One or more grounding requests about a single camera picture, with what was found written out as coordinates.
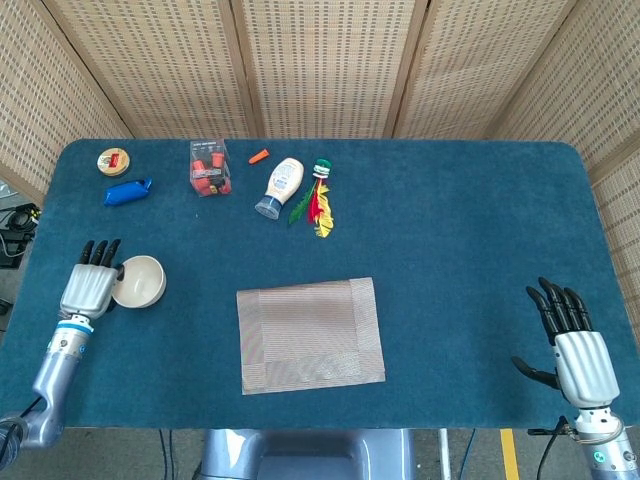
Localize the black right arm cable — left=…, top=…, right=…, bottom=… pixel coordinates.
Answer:
left=528, top=417, right=574, bottom=480

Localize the brown woven placemat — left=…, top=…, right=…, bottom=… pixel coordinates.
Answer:
left=235, top=276, right=387, bottom=396

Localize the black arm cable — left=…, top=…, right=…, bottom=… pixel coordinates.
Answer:
left=0, top=394, right=44, bottom=441
left=528, top=417, right=574, bottom=480

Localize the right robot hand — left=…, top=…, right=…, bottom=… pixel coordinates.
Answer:
left=511, top=277, right=621, bottom=412

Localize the colourful feather shuttlecock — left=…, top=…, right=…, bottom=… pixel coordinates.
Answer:
left=287, top=158, right=335, bottom=240

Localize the blue grey robot torso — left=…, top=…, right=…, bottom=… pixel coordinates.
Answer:
left=192, top=428, right=416, bottom=480

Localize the white squeeze sauce bottle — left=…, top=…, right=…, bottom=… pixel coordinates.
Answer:
left=254, top=156, right=306, bottom=220

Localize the black equipment with cables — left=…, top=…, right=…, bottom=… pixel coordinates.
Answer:
left=0, top=202, right=42, bottom=269

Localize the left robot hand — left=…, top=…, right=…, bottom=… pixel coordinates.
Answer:
left=58, top=238, right=126, bottom=321

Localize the white bowl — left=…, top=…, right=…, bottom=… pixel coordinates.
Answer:
left=110, top=255, right=167, bottom=309

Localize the woven bamboo folding screen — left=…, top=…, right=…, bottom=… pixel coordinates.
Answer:
left=0, top=0, right=640, bottom=321

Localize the black floor cable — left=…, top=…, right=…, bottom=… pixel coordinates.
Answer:
left=158, top=428, right=174, bottom=480

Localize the blue pouch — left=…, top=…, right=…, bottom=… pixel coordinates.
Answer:
left=103, top=177, right=153, bottom=208

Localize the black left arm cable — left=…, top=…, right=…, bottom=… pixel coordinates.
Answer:
left=0, top=394, right=44, bottom=441

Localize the white table leg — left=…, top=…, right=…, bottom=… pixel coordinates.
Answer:
left=437, top=428, right=451, bottom=480

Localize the round tin with red label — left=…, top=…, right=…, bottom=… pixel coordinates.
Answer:
left=96, top=146, right=132, bottom=178

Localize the blue carpet table cover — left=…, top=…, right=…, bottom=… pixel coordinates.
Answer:
left=0, top=138, right=640, bottom=431

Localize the clear box with orange items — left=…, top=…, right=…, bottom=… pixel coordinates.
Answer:
left=188, top=139, right=233, bottom=198

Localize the blue floor cable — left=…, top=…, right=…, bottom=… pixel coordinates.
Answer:
left=459, top=428, right=477, bottom=480

